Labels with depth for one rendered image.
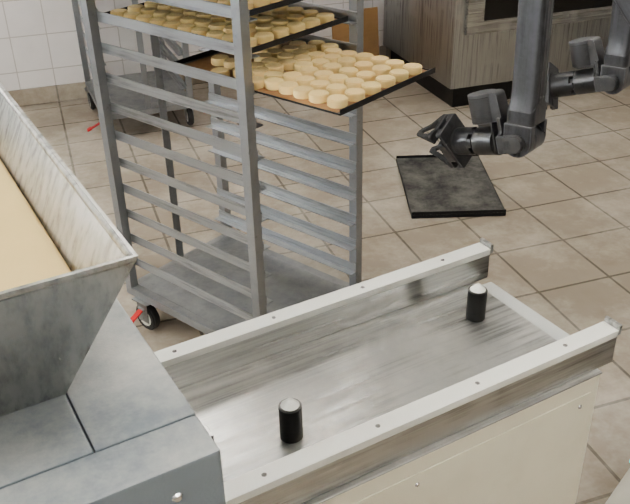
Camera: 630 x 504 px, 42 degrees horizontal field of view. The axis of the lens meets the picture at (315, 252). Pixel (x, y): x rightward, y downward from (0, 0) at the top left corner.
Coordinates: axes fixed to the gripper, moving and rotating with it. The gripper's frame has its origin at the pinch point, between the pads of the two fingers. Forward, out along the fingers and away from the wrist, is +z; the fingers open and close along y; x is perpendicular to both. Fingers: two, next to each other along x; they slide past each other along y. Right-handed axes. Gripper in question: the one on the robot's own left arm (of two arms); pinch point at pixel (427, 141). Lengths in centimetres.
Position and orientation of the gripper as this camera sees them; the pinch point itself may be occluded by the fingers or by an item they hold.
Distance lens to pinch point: 179.2
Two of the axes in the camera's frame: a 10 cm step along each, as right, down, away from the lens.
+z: -6.2, -1.0, 7.8
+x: -5.3, 7.9, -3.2
